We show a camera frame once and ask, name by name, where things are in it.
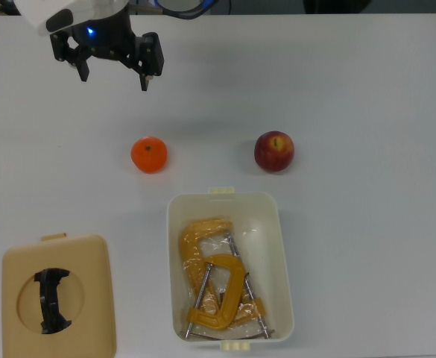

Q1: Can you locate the large yellow C-clamp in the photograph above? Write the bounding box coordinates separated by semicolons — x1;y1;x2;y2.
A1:
180;217;277;340

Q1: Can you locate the cream plastic container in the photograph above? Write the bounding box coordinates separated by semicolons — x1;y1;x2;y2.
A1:
166;186;295;352

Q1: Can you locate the black lid handle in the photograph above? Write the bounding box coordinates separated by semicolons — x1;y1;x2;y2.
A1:
34;267;72;335

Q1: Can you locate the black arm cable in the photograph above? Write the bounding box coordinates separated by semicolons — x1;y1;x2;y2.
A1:
129;0;213;19

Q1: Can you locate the small yellow C-clamp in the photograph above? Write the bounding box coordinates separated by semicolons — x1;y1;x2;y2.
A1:
180;253;247;339

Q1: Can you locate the tan plastic lid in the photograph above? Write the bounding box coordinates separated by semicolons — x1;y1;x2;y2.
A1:
1;233;117;358

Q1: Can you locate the orange toy fruit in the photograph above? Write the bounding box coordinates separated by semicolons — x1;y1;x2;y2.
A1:
130;136;168;175

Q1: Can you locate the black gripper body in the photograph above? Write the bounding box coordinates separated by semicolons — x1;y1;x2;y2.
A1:
70;6;139;61

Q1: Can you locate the red toy apple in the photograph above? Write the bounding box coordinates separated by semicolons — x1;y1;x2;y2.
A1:
253;131;295;173

